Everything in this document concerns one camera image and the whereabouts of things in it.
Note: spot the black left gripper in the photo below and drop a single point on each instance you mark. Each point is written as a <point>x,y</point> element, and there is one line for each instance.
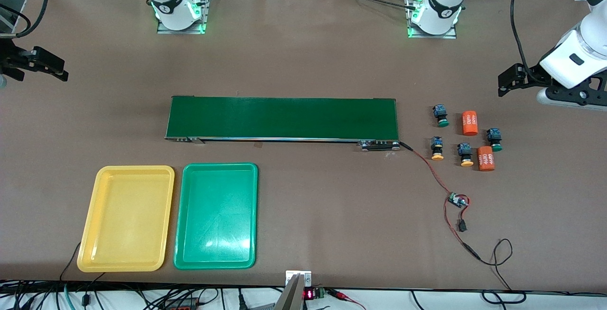
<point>532,74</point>

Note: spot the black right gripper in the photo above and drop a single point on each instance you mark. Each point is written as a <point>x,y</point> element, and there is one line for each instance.
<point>10,59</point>

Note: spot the green mushroom push button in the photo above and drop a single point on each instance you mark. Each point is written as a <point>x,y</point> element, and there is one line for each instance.
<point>494,134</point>
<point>440,111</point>

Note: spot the orange printed cylinder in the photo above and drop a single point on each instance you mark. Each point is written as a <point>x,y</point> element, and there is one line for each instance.
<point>485,158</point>
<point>470,123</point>

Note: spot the yellow mushroom push button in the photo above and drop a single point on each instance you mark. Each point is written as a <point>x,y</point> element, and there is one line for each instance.
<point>464,150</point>
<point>436,145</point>

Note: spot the small green circuit board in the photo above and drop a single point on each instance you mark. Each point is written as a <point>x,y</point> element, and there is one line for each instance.
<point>457,200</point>

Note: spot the yellow plastic tray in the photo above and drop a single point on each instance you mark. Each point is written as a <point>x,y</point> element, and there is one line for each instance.
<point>125,217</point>

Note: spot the green plastic tray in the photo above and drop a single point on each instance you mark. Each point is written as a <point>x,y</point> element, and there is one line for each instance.
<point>216,215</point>

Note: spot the green conveyor belt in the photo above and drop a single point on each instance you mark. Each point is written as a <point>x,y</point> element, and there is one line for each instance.
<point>284,118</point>

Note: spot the orange power strip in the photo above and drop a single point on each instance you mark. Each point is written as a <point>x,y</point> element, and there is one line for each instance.
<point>182,304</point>

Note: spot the red clip leads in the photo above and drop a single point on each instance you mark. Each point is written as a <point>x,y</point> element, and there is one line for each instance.
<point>341,295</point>

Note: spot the red digit display module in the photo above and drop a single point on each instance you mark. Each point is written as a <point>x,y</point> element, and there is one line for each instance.
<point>309,294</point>

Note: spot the grey metal bar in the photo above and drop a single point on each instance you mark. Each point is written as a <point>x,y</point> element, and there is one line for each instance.
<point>290,298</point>

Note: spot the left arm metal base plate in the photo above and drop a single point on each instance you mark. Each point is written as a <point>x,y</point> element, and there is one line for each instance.
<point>417,36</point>

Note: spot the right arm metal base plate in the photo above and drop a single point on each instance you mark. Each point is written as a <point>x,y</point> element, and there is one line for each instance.
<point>207,11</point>

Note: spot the silver metal bracket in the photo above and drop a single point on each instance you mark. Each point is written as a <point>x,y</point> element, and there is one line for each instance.
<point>291,274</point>

